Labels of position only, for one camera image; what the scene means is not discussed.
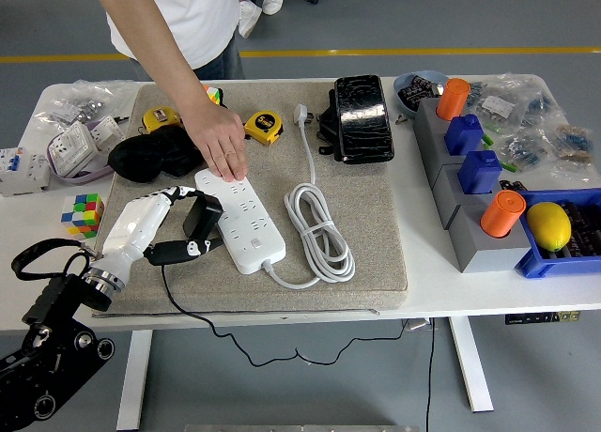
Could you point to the orange cylinder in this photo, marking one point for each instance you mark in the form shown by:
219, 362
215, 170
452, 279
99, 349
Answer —
500, 213
453, 98

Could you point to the grey-brown mat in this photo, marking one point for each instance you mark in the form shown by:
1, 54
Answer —
366, 216

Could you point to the person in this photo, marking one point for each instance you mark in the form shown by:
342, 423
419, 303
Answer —
197, 19

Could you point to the black plug adapter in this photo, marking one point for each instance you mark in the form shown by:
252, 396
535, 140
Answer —
202, 216

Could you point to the yellow lemon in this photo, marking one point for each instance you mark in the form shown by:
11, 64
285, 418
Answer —
549, 225

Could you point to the table control panel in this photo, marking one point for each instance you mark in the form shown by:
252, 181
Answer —
540, 318

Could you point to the large colourful puzzle cube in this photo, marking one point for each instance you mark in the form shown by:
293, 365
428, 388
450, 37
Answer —
213, 95

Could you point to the dark components in bin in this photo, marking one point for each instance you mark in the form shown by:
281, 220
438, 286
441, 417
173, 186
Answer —
584, 230

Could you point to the white circuit breaker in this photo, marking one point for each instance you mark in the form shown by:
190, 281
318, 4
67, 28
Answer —
23, 169

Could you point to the black cloth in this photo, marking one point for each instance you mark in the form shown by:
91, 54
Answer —
141, 157

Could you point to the loose black components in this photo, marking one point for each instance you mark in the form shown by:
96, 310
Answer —
512, 185

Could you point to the blue plastic bin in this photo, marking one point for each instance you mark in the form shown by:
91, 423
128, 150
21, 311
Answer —
540, 263

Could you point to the clear bag of screws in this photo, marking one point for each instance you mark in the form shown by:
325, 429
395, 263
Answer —
80, 105

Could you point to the person's hand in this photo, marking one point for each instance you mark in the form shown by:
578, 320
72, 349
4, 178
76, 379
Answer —
220, 141

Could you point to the clear bag white parts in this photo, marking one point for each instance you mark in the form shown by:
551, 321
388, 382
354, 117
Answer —
497, 105

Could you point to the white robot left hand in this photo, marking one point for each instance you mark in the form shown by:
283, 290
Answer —
131, 225

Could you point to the clear bag of resistors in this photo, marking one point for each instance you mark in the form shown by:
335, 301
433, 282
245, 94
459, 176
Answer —
540, 103
523, 148
575, 141

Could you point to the white table leg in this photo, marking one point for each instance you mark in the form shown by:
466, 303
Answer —
134, 380
472, 366

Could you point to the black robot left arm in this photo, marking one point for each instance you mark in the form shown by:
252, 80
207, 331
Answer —
51, 300

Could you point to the small green plastic piece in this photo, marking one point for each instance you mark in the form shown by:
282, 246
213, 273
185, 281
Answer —
488, 139
509, 166

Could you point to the small metal clip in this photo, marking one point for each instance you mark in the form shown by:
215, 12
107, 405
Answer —
400, 118

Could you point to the metal bracket under table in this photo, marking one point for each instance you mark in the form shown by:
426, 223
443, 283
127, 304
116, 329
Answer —
418, 325

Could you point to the grey holder block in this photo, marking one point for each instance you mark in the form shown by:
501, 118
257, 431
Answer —
488, 258
446, 188
425, 117
434, 150

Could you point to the dark components in bowl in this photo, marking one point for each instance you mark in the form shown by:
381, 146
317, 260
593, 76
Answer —
415, 91

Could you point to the light blue bowl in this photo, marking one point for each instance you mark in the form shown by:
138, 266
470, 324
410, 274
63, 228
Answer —
398, 94

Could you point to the yellow tape measure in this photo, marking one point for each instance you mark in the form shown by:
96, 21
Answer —
159, 117

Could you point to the white socket module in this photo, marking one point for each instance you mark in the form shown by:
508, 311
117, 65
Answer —
70, 145
105, 131

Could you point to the person's forearm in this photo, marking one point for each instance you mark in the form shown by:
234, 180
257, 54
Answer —
164, 56

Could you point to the glossy black case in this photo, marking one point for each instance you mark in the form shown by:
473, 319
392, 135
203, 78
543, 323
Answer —
364, 117

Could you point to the blue peg block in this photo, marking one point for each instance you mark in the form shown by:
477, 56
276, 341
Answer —
462, 134
479, 171

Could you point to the white power strip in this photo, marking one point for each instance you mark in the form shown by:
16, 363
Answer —
253, 244

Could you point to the small colourful puzzle cube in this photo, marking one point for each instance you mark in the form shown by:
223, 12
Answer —
82, 213

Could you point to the yellow tape measure 5m print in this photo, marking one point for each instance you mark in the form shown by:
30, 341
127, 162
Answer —
263, 124

